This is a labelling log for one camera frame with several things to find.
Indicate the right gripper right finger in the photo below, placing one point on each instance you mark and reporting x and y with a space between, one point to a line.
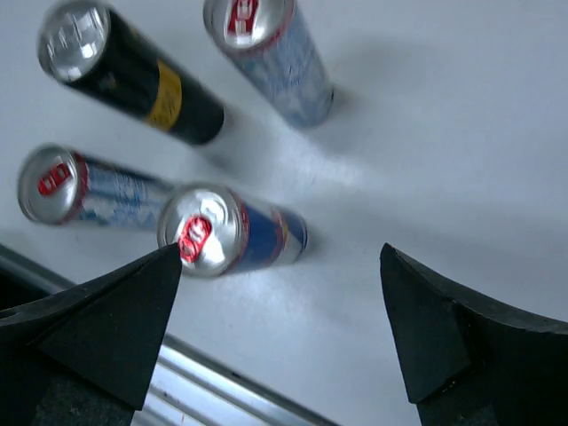
469 359

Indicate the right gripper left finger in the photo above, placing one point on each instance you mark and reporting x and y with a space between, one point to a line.
82 354

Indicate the silver blue can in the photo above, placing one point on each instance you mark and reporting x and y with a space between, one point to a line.
219 231
58 185
270 44

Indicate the black can yellow label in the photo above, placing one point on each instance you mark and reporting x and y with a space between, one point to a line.
89 47

